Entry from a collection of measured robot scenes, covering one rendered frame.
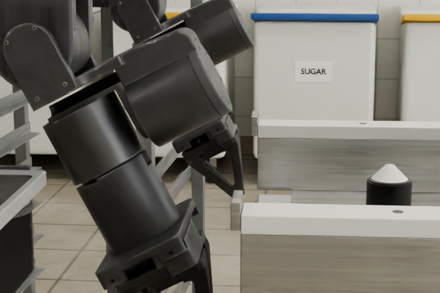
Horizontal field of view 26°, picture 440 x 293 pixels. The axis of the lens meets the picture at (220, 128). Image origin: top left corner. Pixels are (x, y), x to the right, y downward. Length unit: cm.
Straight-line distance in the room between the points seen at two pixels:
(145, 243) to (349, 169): 26
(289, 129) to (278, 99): 328
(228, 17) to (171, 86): 44
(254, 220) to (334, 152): 30
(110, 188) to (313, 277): 16
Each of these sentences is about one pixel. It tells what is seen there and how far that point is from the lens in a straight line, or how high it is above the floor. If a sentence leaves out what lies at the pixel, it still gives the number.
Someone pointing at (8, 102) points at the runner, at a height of 69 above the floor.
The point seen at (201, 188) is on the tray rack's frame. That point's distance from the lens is 236.
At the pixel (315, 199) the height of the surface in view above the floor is 84.
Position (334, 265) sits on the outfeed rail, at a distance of 58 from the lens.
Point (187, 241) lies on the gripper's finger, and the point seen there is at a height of 86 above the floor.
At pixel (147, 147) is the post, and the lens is 173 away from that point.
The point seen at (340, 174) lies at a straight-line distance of 87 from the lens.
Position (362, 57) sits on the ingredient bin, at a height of 58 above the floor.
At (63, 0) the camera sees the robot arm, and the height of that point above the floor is 102.
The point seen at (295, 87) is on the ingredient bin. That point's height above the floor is 45.
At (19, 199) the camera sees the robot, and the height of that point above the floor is 81.
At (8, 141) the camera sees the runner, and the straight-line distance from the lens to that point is 232.
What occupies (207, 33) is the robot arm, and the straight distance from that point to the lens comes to 107.
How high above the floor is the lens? 106
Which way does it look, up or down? 11 degrees down
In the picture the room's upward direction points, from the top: straight up
